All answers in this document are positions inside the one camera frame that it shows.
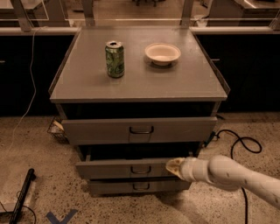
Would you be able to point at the white paper bowl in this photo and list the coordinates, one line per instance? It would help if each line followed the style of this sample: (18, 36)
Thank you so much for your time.
(162, 54)

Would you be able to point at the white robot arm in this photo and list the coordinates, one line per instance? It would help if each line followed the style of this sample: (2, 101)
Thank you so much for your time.
(224, 173)

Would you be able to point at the black bar on floor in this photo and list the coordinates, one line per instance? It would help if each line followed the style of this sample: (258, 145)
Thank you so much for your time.
(30, 176)

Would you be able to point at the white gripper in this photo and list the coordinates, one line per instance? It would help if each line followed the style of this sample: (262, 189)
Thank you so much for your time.
(187, 169)

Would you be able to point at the grey bottom drawer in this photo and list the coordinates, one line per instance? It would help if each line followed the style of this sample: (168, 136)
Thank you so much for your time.
(136, 186)

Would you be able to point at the grey drawer cabinet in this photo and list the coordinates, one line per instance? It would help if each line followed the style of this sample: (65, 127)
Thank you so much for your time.
(188, 87)

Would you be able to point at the wire basket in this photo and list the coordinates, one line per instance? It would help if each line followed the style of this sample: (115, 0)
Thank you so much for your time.
(56, 130)

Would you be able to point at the green soda can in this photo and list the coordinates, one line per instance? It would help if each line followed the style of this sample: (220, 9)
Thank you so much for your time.
(114, 51)

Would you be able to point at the grey drawer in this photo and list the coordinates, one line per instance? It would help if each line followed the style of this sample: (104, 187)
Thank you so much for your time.
(138, 130)
(132, 161)
(136, 186)

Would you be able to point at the grey top drawer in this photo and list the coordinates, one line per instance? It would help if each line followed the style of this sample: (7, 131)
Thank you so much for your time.
(138, 130)

